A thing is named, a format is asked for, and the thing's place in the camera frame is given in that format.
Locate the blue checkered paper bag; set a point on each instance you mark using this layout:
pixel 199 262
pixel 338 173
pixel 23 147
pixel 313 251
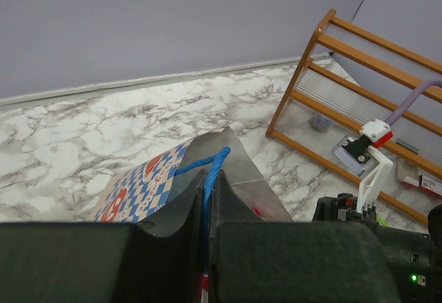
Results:
pixel 141 191

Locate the wooden shelf rack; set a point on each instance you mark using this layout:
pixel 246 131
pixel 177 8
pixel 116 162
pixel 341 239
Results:
pixel 321 105

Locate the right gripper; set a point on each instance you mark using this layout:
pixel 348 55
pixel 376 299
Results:
pixel 343 209

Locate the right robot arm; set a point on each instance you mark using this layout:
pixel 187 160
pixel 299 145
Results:
pixel 414 258

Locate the red white small box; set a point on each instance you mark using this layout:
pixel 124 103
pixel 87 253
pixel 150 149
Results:
pixel 411 175

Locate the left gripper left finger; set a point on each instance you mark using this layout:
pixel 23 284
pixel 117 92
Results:
pixel 103 258

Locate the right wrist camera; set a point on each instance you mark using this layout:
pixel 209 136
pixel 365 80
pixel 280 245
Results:
pixel 363 159

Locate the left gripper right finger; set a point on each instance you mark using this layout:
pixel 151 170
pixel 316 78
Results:
pixel 251 260

